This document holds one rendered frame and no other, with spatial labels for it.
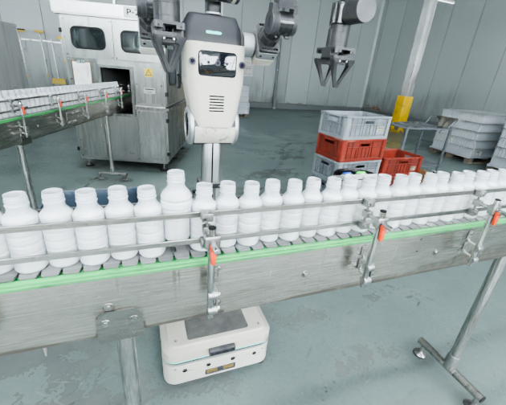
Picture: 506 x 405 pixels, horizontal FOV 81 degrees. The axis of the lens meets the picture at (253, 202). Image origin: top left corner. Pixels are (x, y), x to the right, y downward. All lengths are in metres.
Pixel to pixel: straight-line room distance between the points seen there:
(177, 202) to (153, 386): 1.22
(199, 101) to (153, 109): 3.08
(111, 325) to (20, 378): 1.20
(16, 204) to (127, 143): 3.87
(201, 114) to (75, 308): 0.80
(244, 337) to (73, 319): 0.95
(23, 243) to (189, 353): 0.99
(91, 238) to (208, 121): 0.71
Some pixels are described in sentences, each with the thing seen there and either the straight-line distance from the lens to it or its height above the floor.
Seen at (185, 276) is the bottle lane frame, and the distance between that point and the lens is 0.74.
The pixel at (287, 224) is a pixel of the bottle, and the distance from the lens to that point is 0.79.
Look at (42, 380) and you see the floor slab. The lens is 1.92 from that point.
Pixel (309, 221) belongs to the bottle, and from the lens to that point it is 0.82.
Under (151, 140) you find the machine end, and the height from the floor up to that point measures 0.45.
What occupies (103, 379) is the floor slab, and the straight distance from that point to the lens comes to 1.82.
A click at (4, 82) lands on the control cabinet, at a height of 0.89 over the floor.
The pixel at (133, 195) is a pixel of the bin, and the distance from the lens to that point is 1.30.
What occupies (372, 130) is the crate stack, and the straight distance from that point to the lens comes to 3.26.
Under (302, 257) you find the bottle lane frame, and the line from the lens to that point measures 0.83.
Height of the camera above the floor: 1.41
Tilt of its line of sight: 24 degrees down
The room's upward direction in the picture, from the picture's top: 5 degrees clockwise
